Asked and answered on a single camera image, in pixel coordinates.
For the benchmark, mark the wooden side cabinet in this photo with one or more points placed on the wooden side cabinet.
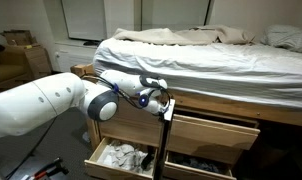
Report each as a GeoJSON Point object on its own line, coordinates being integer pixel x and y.
{"type": "Point", "coordinates": [22, 64]}

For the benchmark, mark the dark clothes in drawer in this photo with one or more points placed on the dark clothes in drawer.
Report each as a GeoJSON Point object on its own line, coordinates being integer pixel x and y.
{"type": "Point", "coordinates": [197, 163]}

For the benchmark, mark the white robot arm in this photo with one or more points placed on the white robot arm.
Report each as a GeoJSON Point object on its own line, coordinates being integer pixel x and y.
{"type": "Point", "coordinates": [30, 105]}

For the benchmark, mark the grey striped pillow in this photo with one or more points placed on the grey striped pillow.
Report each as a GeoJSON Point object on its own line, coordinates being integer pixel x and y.
{"type": "Point", "coordinates": [283, 36]}

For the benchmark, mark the white mattress with sheet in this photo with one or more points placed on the white mattress with sheet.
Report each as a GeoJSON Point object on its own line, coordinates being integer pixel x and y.
{"type": "Point", "coordinates": [248, 73]}

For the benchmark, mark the black object in drawer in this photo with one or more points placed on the black object in drawer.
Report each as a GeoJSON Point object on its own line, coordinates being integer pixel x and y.
{"type": "Point", "coordinates": [148, 160]}

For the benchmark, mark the cardboard box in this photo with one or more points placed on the cardboard box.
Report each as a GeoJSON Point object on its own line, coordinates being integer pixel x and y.
{"type": "Point", "coordinates": [18, 37]}

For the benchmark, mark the wooden bed frame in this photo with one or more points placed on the wooden bed frame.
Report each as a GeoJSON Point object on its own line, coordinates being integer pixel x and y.
{"type": "Point", "coordinates": [133, 125]}

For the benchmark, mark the red black tool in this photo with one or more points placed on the red black tool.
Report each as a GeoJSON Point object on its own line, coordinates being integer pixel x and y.
{"type": "Point", "coordinates": [48, 170]}

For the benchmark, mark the black camera tripod pole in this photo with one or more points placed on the black camera tripod pole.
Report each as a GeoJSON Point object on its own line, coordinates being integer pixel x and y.
{"type": "Point", "coordinates": [160, 159]}

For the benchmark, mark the beige blanket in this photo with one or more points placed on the beige blanket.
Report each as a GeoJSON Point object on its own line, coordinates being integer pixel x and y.
{"type": "Point", "coordinates": [201, 35]}

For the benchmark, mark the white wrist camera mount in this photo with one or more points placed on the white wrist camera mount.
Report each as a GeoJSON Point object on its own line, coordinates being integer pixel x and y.
{"type": "Point", "coordinates": [169, 112]}

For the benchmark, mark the white crumpled clothes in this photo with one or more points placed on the white crumpled clothes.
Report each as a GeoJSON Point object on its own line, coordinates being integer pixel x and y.
{"type": "Point", "coordinates": [124, 156]}

